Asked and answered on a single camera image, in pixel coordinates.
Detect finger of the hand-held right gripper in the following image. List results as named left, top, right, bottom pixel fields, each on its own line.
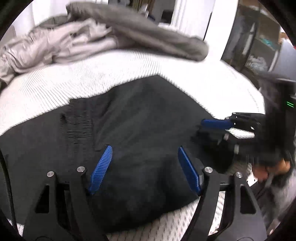
left=190, top=129, right=257, bottom=154
left=201, top=112, right=264, bottom=133

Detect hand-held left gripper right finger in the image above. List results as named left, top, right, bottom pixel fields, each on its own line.
left=178, top=146, right=269, bottom=241

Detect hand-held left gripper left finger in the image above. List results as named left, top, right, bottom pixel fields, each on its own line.
left=22, top=145, right=113, bottom=241

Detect black pants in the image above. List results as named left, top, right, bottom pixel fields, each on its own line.
left=0, top=75, right=234, bottom=233

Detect person's right forearm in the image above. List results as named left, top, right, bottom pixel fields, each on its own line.
left=261, top=175, right=296, bottom=229

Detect person's right hand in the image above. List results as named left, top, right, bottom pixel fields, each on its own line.
left=252, top=159, right=291, bottom=186

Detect white crumpled cloth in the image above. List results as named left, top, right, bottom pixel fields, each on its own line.
left=245, top=55, right=269, bottom=73

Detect dark storage shelf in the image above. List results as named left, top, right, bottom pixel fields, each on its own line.
left=222, top=4, right=286, bottom=75

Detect dark grey garment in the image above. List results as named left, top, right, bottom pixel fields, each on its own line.
left=66, top=2, right=210, bottom=62

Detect beige garment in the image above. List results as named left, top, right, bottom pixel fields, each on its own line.
left=0, top=17, right=118, bottom=84

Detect white door frame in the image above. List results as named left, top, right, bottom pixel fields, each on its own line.
left=171, top=0, right=238, bottom=61

